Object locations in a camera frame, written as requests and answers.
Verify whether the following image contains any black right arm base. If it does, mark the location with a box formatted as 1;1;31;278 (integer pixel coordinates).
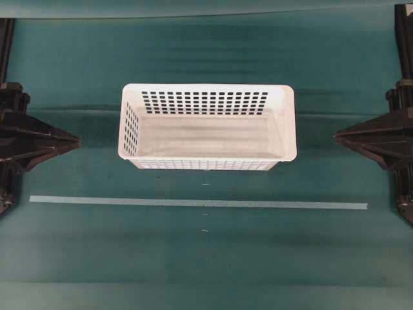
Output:
394;3;412;225

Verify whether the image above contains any white perforated plastic basket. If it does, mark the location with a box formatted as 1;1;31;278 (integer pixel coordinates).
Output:
118;83;297;171

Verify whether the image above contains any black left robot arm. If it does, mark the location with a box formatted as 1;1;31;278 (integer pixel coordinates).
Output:
1;83;81;172

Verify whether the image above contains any white tape strip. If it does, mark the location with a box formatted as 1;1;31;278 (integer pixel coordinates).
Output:
29;195;368;211

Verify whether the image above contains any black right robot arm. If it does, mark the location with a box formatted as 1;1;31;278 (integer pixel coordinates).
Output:
334;79;412;171

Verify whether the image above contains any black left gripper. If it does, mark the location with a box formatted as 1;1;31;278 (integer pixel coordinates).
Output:
1;111;81;172

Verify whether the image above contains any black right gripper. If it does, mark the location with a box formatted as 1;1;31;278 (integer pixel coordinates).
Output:
334;114;412;171

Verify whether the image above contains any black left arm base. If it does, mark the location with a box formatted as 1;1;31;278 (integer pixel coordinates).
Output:
1;18;15;217

